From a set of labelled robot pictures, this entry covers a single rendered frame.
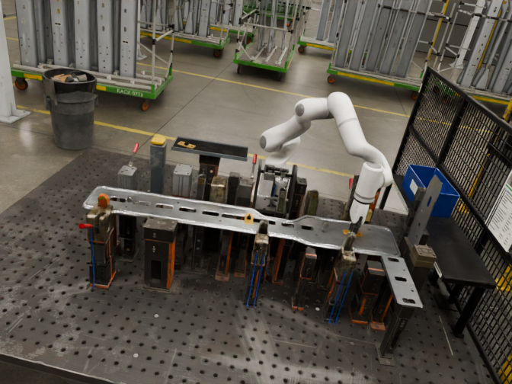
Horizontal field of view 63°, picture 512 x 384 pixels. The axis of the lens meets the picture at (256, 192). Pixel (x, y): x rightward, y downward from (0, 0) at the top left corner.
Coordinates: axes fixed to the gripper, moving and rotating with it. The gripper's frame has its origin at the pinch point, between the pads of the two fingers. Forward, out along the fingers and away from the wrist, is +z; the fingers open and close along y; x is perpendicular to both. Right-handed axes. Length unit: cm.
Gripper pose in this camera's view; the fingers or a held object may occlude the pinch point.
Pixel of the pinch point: (353, 228)
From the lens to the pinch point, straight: 192.3
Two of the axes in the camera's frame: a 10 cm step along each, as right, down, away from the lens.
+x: 9.9, 1.5, 0.3
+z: -1.4, 8.5, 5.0
